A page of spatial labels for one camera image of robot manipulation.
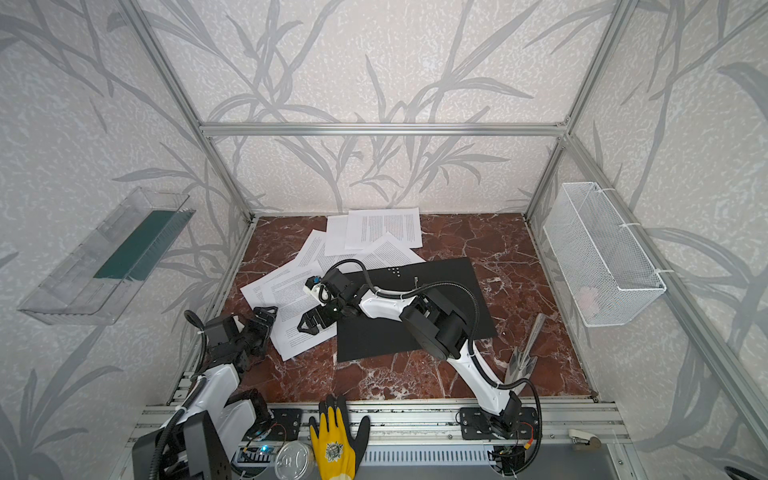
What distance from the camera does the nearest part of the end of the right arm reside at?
0.75 m

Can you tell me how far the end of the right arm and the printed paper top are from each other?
33 cm

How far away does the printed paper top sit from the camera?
1.14 meters
